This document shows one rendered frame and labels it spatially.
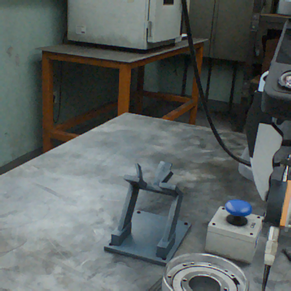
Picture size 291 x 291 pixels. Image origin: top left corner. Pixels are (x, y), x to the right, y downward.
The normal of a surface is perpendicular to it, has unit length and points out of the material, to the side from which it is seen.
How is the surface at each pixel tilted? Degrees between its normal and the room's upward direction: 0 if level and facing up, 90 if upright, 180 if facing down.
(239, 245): 90
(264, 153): 90
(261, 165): 90
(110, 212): 0
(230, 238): 90
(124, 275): 0
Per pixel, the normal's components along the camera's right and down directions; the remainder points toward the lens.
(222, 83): -0.40, 0.29
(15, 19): 0.91, 0.19
